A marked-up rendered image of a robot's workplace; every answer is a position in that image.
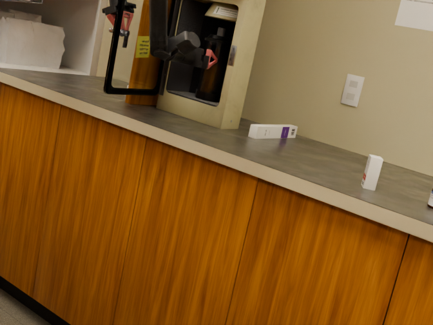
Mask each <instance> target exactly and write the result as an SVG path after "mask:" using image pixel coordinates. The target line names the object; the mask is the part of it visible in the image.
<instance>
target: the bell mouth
mask: <svg viewBox="0 0 433 325"><path fill-rule="evenodd" d="M205 16H208V17H212V18H216V19H221V20H225V21H231V22H234V23H235V22H236V19H237V16H238V7H237V6H234V5H229V4H225V3H218V2H213V4H212V5H211V6H210V8H209V9H208V11H207V12H206V14H205Z"/></svg>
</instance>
